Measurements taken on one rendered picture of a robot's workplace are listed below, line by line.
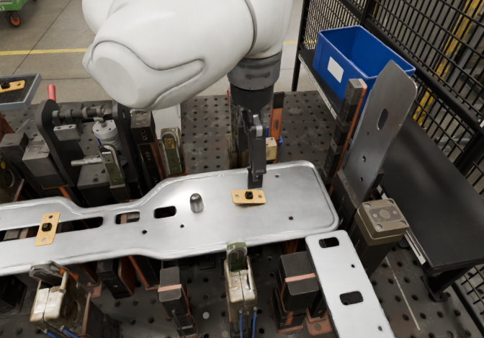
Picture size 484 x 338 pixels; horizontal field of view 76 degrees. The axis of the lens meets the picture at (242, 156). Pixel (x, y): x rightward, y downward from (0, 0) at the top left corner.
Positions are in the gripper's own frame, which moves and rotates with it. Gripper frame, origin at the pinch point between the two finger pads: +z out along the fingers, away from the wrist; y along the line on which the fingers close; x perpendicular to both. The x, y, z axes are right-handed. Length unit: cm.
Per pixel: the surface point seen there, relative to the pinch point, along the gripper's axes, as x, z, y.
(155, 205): -22.4, 14.3, -2.5
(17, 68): -179, 114, -266
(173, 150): -16.8, 8.5, -14.7
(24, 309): -64, 44, 5
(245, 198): -0.7, 12.6, 0.6
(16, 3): -195, 87, -360
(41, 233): -47.6, 14.2, 0.9
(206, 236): -11.1, 14.3, 8.0
